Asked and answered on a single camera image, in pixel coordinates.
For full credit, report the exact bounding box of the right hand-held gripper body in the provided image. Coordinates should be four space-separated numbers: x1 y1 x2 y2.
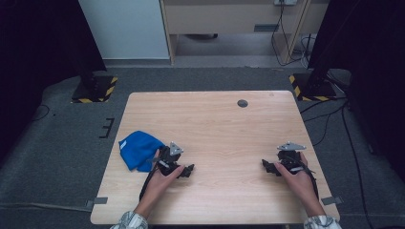
276 141 308 175

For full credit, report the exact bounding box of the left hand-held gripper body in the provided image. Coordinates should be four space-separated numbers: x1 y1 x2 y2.
155 141 185 177

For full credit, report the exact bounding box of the blue towel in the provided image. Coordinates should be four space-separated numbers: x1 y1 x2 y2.
117 130 166 173

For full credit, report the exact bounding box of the person's right hand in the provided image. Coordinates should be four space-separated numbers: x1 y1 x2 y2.
274 152 321 210

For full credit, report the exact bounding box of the person's left hand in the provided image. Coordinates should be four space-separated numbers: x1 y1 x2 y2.
138 149 186 210

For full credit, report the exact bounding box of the grey tape piece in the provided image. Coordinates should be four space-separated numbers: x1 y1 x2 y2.
85 197 109 211
320 196 344 206

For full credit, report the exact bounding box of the black floor tape mark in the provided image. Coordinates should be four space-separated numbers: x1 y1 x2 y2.
98 117 115 139

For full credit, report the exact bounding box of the black stand with striped base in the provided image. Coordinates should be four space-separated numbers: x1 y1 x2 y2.
71 56 118 104
288 47 338 102

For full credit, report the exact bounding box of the black curtain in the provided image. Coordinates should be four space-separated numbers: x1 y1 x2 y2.
307 0 405 182
0 0 108 163

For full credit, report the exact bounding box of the white panel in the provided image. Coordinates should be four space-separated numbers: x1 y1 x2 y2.
78 0 170 60

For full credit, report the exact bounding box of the light wooden cabinet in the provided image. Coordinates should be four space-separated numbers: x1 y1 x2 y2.
159 0 330 65

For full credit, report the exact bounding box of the left hand-held gripper black cable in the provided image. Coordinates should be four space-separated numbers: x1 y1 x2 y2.
139 163 160 202

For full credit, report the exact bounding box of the hand-held gripper black cable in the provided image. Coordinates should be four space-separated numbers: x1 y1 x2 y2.
139 163 160 202
294 164 320 200

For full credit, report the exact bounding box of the right hand-held gripper black cable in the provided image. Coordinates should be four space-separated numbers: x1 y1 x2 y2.
294 164 320 200

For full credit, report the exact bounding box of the long black floor cable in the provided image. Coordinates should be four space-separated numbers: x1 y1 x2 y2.
341 100 372 229

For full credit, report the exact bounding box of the black power strip cable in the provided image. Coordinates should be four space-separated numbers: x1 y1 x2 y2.
270 1 311 68

